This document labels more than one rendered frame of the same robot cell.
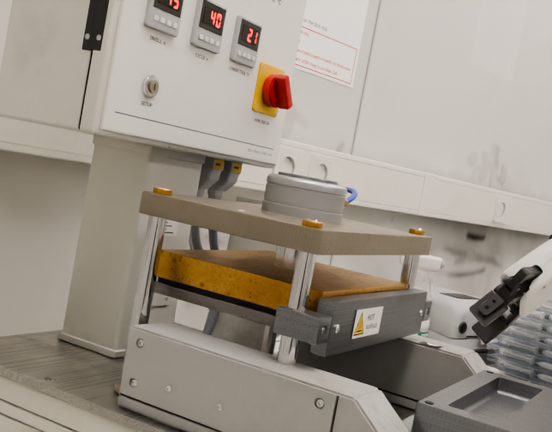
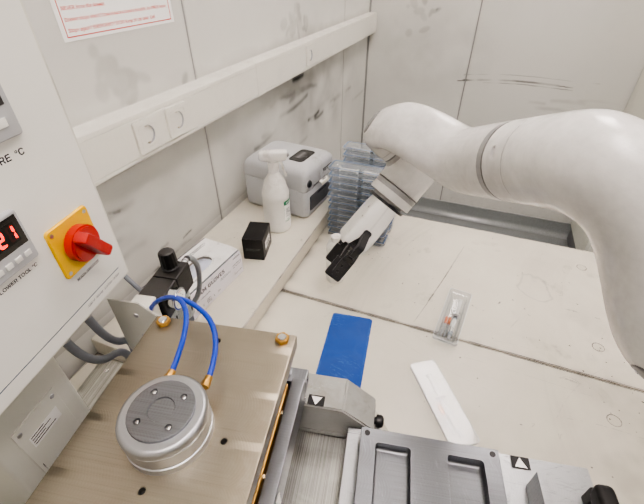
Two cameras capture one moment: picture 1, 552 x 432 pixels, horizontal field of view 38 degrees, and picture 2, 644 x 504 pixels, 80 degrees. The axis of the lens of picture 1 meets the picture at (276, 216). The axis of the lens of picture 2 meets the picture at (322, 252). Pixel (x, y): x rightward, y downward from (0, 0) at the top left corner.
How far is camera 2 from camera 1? 0.65 m
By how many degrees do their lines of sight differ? 38
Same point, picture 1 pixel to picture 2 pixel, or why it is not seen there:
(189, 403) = not seen: outside the picture
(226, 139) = (55, 335)
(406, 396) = (306, 427)
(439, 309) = (292, 176)
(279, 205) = (142, 470)
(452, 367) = (336, 415)
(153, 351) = not seen: outside the picture
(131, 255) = (22, 485)
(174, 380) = not seen: outside the picture
